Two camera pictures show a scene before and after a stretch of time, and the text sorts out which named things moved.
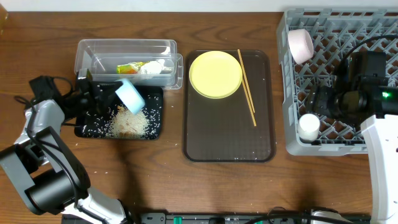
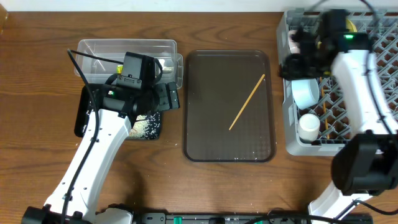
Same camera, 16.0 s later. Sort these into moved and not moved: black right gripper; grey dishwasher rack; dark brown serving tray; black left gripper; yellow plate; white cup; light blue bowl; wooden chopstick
Moved: wooden chopstick; yellow plate; light blue bowl; black left gripper; black right gripper
Not moved: grey dishwasher rack; dark brown serving tray; white cup
